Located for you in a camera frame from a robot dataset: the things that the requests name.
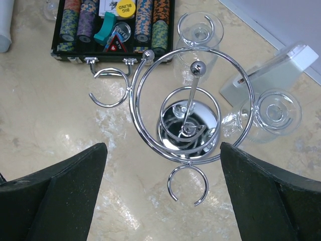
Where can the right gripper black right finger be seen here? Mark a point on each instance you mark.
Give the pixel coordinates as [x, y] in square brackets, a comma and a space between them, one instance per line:
[270, 203]

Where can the chrome wine glass rack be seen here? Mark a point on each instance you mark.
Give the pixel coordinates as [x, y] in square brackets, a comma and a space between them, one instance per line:
[188, 130]

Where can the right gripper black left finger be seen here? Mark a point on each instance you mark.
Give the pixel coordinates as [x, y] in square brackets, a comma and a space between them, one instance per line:
[55, 203]

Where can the black poker chip case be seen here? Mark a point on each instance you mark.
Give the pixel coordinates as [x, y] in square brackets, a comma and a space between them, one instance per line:
[80, 52]

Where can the brown orange chip stack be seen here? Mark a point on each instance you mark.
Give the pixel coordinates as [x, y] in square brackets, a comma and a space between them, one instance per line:
[161, 11]

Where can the teal dealer block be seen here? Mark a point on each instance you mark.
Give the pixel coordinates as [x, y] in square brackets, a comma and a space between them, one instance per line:
[106, 29]

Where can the purple white chip stack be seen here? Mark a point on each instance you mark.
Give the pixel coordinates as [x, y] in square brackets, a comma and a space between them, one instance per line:
[88, 13]

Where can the dark green chip stack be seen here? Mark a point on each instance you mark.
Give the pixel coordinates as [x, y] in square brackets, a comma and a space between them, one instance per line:
[69, 25]

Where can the clear dealer button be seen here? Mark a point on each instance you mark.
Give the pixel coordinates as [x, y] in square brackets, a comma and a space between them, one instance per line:
[123, 29]

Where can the white playing card box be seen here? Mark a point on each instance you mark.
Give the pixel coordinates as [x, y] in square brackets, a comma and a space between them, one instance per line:
[107, 6]

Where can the yellow big blind button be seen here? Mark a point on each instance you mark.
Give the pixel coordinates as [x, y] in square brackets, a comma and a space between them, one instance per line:
[126, 9]

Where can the white grey handheld tool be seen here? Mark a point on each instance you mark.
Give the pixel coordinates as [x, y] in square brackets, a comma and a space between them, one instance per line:
[6, 14]

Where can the red triangle all-in button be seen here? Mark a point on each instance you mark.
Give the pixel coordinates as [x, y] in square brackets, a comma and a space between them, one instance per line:
[115, 44]

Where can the red brown chip stack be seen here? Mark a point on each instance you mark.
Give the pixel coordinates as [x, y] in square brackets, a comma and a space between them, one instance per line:
[74, 5]

